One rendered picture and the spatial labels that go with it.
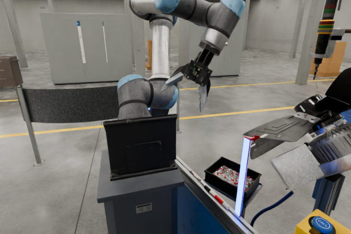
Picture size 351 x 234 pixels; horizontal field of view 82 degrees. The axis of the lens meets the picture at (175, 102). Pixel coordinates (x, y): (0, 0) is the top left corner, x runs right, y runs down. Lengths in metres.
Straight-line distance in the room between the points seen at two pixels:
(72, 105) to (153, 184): 1.85
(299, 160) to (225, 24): 0.63
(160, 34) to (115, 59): 5.78
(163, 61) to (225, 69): 6.71
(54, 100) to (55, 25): 4.57
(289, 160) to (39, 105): 2.41
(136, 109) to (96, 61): 6.06
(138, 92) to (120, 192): 0.37
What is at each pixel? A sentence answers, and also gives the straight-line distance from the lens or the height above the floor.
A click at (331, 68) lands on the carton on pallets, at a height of 0.31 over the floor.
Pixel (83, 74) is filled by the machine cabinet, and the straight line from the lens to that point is 6.92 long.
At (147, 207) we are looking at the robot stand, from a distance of 0.85.
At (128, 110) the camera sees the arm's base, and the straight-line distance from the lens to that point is 0.77.
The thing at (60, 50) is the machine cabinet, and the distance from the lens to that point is 6.94.
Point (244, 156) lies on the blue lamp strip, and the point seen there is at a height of 1.12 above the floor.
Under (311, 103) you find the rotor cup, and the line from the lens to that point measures 1.02.
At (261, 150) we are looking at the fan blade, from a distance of 1.11.
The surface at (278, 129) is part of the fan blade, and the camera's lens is 0.85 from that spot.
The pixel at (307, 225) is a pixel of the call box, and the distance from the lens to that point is 0.66.
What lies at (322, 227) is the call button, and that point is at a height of 1.08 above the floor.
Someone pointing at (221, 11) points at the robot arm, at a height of 1.57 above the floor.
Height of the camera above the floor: 1.52
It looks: 19 degrees down
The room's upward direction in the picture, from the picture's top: straight up
